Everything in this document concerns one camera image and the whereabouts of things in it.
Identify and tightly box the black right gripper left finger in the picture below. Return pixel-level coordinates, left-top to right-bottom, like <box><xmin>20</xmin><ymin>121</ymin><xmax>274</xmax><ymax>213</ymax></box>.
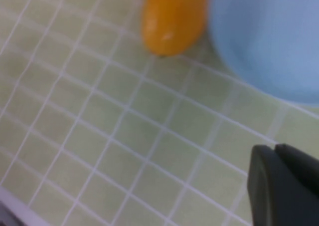
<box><xmin>247</xmin><ymin>145</ymin><xmax>319</xmax><ymax>226</ymax></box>

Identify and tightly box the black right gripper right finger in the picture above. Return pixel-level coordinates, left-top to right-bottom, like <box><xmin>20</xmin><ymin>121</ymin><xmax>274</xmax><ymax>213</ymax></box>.
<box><xmin>276</xmin><ymin>143</ymin><xmax>319</xmax><ymax>196</ymax></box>

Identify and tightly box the orange yellow mango fruit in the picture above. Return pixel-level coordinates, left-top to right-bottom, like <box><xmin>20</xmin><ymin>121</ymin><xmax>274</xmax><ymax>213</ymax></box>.
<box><xmin>141</xmin><ymin>0</ymin><xmax>210</xmax><ymax>57</ymax></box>

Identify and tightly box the light blue round plate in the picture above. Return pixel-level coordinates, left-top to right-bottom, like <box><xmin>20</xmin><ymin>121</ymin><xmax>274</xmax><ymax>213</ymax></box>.
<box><xmin>208</xmin><ymin>0</ymin><xmax>319</xmax><ymax>106</ymax></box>

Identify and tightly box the green white checked tablecloth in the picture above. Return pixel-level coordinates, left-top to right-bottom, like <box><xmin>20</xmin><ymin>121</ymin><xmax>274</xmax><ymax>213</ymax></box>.
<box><xmin>0</xmin><ymin>0</ymin><xmax>319</xmax><ymax>226</ymax></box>

